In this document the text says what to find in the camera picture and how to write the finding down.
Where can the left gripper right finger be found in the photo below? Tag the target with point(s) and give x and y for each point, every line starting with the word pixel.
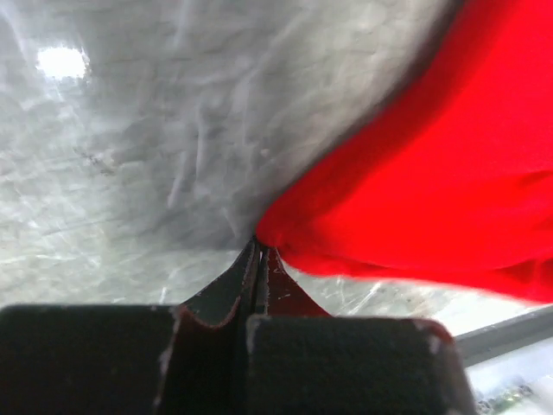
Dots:
pixel 301 360

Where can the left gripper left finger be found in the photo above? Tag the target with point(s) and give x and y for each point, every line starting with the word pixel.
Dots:
pixel 128 359

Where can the red t shirt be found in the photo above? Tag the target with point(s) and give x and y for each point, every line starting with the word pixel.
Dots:
pixel 452 182

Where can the aluminium frame rail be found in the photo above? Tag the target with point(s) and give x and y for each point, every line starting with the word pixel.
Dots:
pixel 506 336

